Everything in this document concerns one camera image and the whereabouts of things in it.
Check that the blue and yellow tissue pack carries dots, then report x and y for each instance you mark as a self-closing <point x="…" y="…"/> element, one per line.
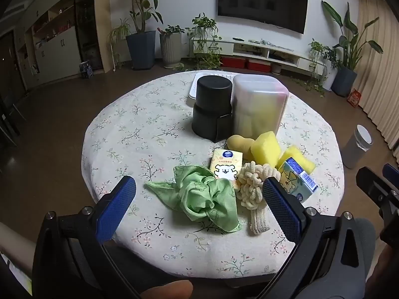
<point x="296" y="177"/>

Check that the dark glass cabinet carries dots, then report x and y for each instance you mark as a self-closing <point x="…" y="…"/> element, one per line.
<point x="89" y="21"/>

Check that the dull yellow peanut-shaped sponge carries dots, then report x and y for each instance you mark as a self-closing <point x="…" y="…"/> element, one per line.
<point x="238" y="144"/>

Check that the translucent plastic container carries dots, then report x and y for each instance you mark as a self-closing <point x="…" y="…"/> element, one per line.
<point x="258" y="106"/>

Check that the dark blue box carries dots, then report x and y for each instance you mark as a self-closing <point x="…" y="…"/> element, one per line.
<point x="86" y="69"/>

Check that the dark dining chair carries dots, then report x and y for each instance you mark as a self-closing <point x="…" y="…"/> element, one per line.
<point x="9" y="118"/>

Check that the orange tissue pack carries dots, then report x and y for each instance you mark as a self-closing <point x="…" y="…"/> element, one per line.
<point x="224" y="166"/>

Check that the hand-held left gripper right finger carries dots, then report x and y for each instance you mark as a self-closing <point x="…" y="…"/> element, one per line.
<point x="282" y="211"/>

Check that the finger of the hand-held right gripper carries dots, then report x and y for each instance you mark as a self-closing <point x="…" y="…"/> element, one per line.
<point x="372" y="187"/>
<point x="392" y="173"/>

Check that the small grey pot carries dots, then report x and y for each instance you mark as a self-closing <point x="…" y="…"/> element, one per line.
<point x="276" y="68"/>

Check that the black cylindrical container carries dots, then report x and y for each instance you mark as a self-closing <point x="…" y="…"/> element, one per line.
<point x="212" y="99"/>

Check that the beige curtain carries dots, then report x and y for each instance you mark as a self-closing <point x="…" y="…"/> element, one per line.
<point x="380" y="68"/>

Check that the small bushy plant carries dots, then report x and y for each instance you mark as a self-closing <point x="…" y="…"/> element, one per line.
<point x="319" y="53"/>

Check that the trailing green plant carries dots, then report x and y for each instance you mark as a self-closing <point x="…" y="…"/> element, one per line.
<point x="204" y="34"/>

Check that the cream woven scrub pad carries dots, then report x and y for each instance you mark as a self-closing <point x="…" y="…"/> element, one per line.
<point x="257" y="221"/>

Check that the white plastic tray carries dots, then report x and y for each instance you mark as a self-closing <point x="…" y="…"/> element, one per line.
<point x="193" y="92"/>

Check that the green cloth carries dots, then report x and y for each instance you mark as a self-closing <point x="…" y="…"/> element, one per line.
<point x="193" y="193"/>

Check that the black wall television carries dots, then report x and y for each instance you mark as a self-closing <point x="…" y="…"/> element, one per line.
<point x="261" y="0"/>

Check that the tall plant in blue pot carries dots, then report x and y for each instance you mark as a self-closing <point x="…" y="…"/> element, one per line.
<point x="140" y="49"/>

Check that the plant in ribbed grey pot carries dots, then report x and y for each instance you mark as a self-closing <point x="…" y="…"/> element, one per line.
<point x="170" y="49"/>

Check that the white wall cabinet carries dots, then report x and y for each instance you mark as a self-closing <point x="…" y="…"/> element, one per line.
<point x="53" y="49"/>

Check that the white television stand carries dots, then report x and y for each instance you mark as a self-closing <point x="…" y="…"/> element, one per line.
<point x="280" y="48"/>

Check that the large-leaf plant in blue pot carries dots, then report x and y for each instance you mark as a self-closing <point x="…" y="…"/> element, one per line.
<point x="343" y="81"/>

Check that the small bright yellow sponge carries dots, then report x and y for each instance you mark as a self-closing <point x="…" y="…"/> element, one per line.
<point x="299" y="155"/>

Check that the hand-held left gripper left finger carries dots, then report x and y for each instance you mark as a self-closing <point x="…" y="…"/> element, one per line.
<point x="120" y="205"/>

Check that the grey trash bin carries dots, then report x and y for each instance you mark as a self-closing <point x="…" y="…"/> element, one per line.
<point x="355" y="149"/>

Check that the red printed box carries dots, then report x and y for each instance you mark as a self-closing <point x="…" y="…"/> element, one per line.
<point x="354" y="98"/>

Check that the brown door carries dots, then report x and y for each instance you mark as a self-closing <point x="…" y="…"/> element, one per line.
<point x="9" y="65"/>

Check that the thin-leaved spider plant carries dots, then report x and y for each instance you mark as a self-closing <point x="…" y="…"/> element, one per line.
<point x="120" y="34"/>

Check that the large rectangular yellow sponge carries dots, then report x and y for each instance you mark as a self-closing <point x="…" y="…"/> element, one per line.
<point x="265" y="148"/>

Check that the person's right forearm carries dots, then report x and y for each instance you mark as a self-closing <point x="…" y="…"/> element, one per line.
<point x="385" y="274"/>

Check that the leaf-patterned cushion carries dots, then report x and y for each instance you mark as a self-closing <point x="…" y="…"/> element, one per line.
<point x="14" y="274"/>

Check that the red storage box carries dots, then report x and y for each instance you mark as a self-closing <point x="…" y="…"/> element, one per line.
<point x="258" y="65"/>
<point x="233" y="62"/>

